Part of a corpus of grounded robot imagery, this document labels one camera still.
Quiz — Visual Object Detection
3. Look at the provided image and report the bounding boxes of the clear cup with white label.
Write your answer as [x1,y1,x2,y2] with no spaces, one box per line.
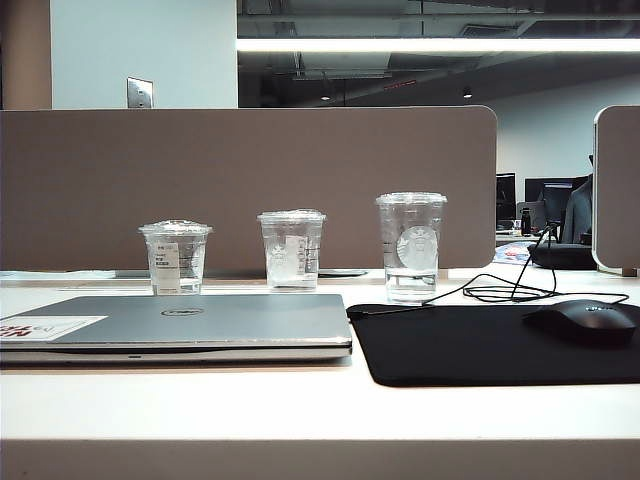
[138,219,215,297]

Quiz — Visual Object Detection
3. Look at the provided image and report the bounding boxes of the colourful printed paper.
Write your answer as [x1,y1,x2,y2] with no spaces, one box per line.
[494,241,539,266]

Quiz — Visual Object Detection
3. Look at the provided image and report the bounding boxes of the black zip pouch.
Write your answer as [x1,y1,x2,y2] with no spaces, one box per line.
[528,242,599,270]

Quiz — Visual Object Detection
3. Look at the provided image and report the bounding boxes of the ceiling light strip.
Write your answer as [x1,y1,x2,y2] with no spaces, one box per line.
[235,37,640,53]

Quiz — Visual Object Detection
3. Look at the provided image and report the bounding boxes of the tall clear cup with logo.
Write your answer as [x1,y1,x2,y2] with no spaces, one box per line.
[374,192,449,305]

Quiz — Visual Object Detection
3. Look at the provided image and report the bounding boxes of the narrow brown desk partition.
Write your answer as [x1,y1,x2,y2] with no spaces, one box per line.
[592,104,640,276]

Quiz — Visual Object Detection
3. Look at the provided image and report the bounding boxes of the wide black monitor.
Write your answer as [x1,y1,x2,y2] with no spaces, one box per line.
[524,175,591,229]

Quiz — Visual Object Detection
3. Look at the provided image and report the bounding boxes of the grey jacket on chair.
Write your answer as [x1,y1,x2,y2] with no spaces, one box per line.
[562,179,594,245]

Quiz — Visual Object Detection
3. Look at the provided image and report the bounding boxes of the wide brown desk partition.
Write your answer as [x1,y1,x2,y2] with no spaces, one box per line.
[0,104,499,274]

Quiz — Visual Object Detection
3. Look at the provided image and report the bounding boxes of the black mouse cable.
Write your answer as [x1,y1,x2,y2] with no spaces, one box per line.
[349,219,631,319]

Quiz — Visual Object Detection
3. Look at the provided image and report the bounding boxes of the narrow black monitor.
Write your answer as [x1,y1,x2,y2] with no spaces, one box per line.
[496,173,516,221]

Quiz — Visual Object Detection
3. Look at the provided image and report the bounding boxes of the silver Dell laptop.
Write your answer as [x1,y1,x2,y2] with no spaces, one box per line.
[0,293,354,366]

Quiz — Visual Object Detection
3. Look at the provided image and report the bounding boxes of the black mouse pad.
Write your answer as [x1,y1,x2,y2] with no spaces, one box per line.
[345,299,640,389]

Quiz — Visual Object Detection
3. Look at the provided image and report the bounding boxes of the short clear cup with logo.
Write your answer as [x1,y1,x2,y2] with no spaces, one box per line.
[256,209,329,290]

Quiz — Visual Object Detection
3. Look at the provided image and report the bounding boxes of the black computer mouse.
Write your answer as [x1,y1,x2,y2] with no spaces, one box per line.
[522,299,639,346]

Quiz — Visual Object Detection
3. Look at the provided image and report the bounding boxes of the metal wall plate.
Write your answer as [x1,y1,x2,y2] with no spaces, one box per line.
[126,76,155,109]

